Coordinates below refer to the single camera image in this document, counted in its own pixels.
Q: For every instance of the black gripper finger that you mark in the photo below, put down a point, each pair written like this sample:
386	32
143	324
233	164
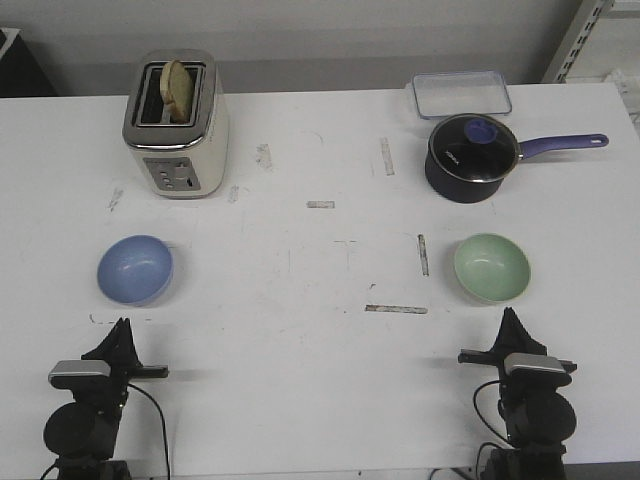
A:
512	335
119	342

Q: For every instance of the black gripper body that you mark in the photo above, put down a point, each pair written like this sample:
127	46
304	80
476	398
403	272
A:
124	366
495	358

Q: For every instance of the glass pot lid blue knob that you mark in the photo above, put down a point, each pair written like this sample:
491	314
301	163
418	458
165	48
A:
474	148

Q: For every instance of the blue bowl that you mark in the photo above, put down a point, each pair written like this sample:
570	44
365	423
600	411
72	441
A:
135	270

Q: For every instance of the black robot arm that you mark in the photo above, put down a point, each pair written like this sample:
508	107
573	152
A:
83	433
537	418

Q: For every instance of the slice of toast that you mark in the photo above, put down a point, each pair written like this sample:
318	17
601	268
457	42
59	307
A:
176	89

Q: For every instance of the dark blue saucepan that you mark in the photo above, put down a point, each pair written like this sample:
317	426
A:
465	192

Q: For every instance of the clear plastic container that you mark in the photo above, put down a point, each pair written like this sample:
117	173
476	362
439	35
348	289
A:
439	95

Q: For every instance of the green bowl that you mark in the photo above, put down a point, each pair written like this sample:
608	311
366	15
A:
491	268

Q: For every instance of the grey metal shelf upright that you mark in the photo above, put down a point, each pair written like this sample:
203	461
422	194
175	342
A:
574	40

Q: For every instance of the cream and chrome toaster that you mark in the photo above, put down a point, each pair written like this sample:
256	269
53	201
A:
179	160

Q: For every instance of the black object at left edge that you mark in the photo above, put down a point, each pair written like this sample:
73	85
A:
21	74

